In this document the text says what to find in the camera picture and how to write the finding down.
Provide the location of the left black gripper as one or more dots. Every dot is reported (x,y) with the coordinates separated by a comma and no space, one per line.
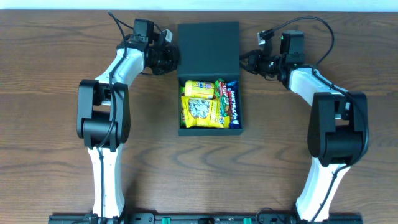
(171,59)

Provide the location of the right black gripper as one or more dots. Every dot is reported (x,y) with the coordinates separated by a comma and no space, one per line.
(253,62)

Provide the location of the blue Dairy Milk bar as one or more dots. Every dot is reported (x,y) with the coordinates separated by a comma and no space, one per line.
(232,90)

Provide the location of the blue Oreo cookie pack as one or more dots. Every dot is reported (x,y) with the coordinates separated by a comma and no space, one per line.
(182,115)

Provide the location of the green KitKat Milo bar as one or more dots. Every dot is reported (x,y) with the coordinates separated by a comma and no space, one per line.
(222,94)

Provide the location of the yellow plastic jar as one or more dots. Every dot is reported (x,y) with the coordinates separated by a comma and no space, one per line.
(199,89)

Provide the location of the dark green gift box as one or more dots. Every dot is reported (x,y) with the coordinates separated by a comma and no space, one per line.
(209,51)

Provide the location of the yellow Hacks candy bag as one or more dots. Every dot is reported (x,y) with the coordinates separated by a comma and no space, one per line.
(205,113)

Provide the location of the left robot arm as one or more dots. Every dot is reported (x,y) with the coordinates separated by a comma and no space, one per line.
(104,119)

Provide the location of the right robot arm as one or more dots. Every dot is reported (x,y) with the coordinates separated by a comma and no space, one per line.
(338,132)

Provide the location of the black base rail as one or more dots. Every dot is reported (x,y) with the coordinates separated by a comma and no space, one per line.
(149,218)

